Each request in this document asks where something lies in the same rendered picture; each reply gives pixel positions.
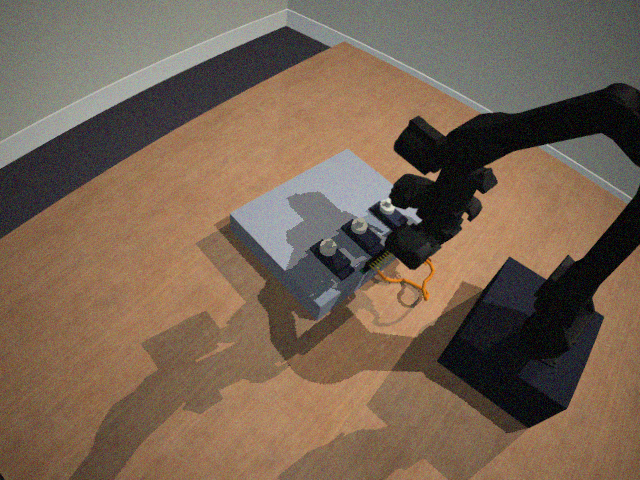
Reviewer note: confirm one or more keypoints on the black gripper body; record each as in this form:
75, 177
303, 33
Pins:
413, 246

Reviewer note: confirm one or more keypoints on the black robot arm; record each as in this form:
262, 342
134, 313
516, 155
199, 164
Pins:
564, 304

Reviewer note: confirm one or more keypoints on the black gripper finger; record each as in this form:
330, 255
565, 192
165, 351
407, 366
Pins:
435, 249
451, 235

